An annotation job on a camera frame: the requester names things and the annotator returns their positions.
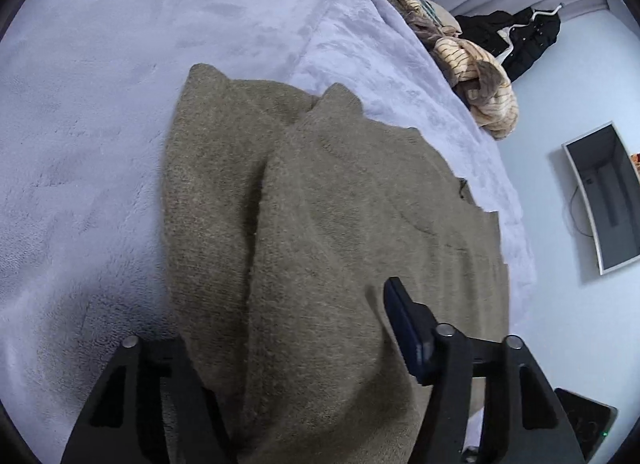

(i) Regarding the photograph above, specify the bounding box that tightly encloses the lavender plush bed blanket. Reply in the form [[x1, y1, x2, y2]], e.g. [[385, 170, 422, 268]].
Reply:
[[1, 0, 536, 463]]

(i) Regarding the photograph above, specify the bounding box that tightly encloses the orange flower decoration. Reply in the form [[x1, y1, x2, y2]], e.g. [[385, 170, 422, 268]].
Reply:
[[630, 153, 640, 172]]

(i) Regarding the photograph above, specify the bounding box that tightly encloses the black camera box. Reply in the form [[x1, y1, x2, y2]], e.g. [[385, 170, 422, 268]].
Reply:
[[554, 387, 618, 462]]

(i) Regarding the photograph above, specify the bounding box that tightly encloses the wall mounted monitor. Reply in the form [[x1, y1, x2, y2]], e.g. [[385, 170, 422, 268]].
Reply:
[[563, 122, 639, 276]]

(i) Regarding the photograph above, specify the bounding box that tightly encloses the beige striped clothes pile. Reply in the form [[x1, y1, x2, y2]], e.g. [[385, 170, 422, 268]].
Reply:
[[386, 0, 520, 139]]

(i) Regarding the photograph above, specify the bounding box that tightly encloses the olive brown knit sweater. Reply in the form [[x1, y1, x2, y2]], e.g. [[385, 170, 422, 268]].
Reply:
[[162, 64, 509, 463]]

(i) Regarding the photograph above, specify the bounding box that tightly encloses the black hanging jacket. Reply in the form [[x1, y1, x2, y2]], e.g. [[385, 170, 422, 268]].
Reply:
[[456, 4, 563, 82]]

